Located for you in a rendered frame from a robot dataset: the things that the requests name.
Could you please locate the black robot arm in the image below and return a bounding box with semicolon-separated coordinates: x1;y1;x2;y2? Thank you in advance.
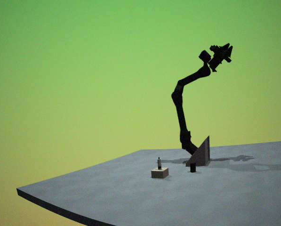
171;45;222;155

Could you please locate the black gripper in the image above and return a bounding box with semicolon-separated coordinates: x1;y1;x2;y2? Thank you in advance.
213;43;233;64

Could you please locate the beige square block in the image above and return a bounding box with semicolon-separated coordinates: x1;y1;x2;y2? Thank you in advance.
151;168;169;178

